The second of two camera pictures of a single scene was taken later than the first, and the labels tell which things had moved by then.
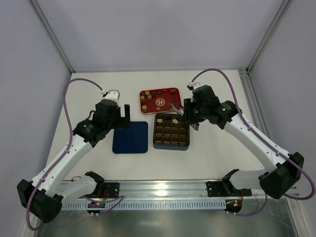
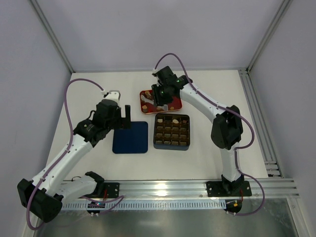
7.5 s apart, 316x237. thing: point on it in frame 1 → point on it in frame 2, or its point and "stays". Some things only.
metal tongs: (179, 111) → (146, 100)
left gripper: (122, 119) stays
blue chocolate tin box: (171, 132) stays
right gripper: (186, 114) → (159, 99)
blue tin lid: (134, 140) stays
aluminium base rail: (253, 188) stays
